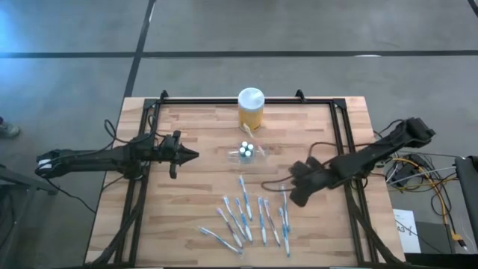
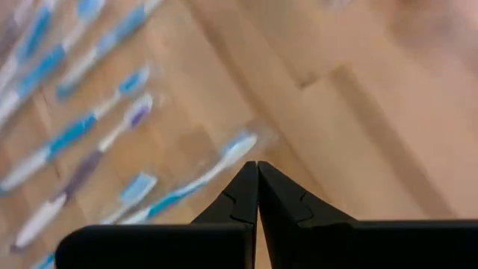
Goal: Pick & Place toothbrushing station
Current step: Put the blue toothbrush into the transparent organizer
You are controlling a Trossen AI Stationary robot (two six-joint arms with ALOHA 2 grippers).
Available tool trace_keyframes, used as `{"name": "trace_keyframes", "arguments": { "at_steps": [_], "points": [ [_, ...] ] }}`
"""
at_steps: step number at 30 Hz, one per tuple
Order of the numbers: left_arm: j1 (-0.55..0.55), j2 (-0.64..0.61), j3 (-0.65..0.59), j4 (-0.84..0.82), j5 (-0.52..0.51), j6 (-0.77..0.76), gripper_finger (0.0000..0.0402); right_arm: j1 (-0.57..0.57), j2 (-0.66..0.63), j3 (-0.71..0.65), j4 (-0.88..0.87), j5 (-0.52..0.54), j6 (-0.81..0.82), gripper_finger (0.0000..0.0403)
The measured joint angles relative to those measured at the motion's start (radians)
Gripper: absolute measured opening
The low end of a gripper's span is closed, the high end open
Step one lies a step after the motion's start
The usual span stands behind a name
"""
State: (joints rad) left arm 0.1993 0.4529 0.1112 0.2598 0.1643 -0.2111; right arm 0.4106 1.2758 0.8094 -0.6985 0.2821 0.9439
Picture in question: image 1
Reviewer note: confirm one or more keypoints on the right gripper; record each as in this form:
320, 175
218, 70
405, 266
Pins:
313, 173

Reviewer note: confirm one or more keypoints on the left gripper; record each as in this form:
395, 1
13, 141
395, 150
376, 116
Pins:
162, 151

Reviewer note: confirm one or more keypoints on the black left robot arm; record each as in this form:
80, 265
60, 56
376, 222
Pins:
93, 160

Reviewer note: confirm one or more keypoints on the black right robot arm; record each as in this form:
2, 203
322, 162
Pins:
373, 157

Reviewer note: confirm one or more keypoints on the yellow wipes canister white lid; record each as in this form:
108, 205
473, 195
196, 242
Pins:
251, 108

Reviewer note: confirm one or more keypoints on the white paper sheet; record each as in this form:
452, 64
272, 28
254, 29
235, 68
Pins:
405, 224

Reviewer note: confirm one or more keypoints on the dark grey equipment case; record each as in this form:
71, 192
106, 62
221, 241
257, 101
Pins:
437, 239

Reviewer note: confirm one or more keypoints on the dark grey side stand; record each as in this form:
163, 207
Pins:
22, 183

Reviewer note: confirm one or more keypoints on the person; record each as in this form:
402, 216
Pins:
9, 130

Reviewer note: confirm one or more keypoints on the black metal table frame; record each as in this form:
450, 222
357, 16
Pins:
209, 101

